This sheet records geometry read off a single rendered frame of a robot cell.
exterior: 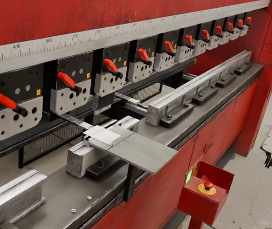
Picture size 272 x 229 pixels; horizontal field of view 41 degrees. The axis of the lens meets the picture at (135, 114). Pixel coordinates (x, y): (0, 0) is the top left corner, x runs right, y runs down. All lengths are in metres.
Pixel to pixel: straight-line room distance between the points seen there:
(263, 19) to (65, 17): 2.44
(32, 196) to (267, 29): 2.52
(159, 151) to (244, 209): 1.69
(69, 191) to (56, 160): 1.73
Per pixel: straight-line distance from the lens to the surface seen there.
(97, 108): 1.25
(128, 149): 1.25
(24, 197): 1.10
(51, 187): 1.25
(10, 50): 0.84
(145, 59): 1.28
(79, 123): 1.36
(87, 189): 1.25
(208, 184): 1.52
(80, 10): 0.98
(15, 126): 0.92
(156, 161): 1.21
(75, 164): 1.27
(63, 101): 1.02
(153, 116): 1.70
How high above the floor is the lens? 1.64
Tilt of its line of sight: 25 degrees down
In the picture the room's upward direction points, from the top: 10 degrees clockwise
